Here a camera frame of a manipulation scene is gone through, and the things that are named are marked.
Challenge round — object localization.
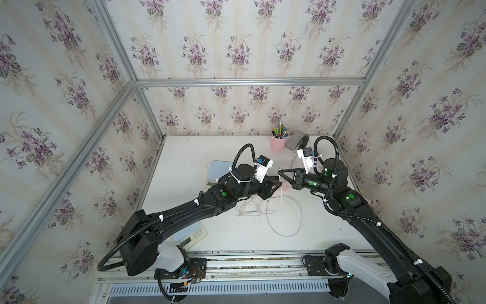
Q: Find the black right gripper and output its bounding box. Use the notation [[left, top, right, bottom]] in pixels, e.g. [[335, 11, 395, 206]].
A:
[[280, 166, 337, 198]]

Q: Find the thin white USB cable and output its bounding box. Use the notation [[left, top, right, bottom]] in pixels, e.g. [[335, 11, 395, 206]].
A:
[[265, 178, 303, 238]]

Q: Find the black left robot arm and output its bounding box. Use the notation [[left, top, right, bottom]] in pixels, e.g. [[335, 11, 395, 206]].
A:
[[97, 143, 282, 276]]

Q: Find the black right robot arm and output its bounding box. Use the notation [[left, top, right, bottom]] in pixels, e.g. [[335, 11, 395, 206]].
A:
[[278, 136, 454, 303]]

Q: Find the pink metal pen bucket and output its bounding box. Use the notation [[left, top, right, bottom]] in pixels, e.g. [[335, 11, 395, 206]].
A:
[[270, 137, 287, 153]]

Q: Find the black stapler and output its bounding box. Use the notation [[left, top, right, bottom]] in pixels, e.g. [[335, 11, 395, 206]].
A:
[[298, 134, 310, 149]]

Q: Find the pens and markers bundle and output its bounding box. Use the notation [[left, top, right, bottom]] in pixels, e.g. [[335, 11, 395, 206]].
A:
[[272, 122, 289, 139]]

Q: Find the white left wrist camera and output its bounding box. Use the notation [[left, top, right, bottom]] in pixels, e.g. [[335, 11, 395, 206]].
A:
[[254, 155, 273, 184]]

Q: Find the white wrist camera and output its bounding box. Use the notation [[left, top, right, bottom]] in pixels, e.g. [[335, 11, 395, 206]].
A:
[[254, 155, 273, 184], [297, 148, 315, 174]]

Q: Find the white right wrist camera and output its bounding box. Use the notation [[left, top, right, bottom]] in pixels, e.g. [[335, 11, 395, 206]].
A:
[[297, 148, 315, 174]]

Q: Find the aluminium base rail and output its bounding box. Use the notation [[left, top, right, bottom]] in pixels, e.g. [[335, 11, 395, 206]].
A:
[[90, 249, 397, 303]]

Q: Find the aluminium enclosure frame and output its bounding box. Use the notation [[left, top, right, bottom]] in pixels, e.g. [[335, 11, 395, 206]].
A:
[[0, 0, 418, 274]]

